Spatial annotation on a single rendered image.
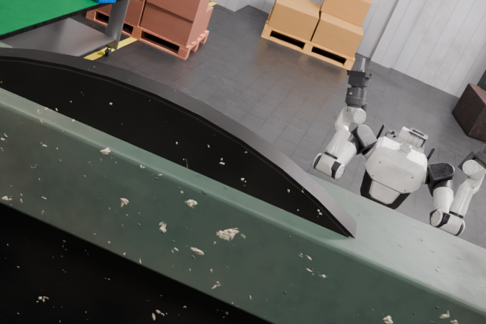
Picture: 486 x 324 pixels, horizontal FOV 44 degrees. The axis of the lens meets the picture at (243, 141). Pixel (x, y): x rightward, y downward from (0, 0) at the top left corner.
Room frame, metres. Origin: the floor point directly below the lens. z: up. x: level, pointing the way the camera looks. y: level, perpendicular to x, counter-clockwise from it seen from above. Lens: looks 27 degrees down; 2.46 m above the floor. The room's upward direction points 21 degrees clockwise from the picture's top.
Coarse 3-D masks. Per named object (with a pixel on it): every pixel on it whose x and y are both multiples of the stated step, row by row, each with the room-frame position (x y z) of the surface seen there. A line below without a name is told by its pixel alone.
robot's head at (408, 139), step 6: (402, 132) 2.62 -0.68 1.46; (408, 132) 2.62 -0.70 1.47; (402, 138) 2.61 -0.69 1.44; (408, 138) 2.61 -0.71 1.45; (414, 138) 2.61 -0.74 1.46; (420, 138) 2.61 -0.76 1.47; (402, 144) 2.62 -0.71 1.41; (408, 144) 2.61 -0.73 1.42; (414, 144) 2.60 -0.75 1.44; (408, 150) 2.60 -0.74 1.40
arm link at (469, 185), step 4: (468, 176) 2.48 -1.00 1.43; (468, 180) 2.47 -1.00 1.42; (472, 180) 2.46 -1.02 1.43; (476, 180) 2.46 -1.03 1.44; (480, 180) 2.45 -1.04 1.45; (460, 184) 2.42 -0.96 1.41; (464, 184) 2.44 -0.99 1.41; (468, 184) 2.45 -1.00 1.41; (472, 184) 2.44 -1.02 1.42; (476, 184) 2.44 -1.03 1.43; (480, 184) 2.45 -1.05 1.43; (460, 188) 2.40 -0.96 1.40; (464, 188) 2.39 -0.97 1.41; (468, 188) 2.39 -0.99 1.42; (472, 188) 2.43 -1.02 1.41; (476, 188) 2.42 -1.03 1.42; (472, 192) 2.39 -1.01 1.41
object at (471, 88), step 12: (468, 84) 7.83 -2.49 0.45; (480, 84) 7.86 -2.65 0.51; (468, 96) 7.65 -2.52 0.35; (480, 96) 7.42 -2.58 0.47; (456, 108) 7.76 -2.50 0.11; (468, 108) 7.49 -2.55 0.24; (480, 108) 7.22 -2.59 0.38; (468, 120) 7.34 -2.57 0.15; (480, 120) 7.18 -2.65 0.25; (468, 132) 7.19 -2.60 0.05; (480, 132) 7.19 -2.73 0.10
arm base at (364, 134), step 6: (360, 126) 2.67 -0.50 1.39; (366, 126) 2.69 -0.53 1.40; (354, 132) 2.64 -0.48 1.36; (360, 132) 2.64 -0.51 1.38; (366, 132) 2.66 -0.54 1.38; (360, 138) 2.62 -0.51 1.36; (366, 138) 2.64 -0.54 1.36; (372, 138) 2.66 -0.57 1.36; (360, 144) 2.61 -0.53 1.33; (366, 144) 2.61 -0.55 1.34; (372, 144) 2.64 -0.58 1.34; (360, 150) 2.62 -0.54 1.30
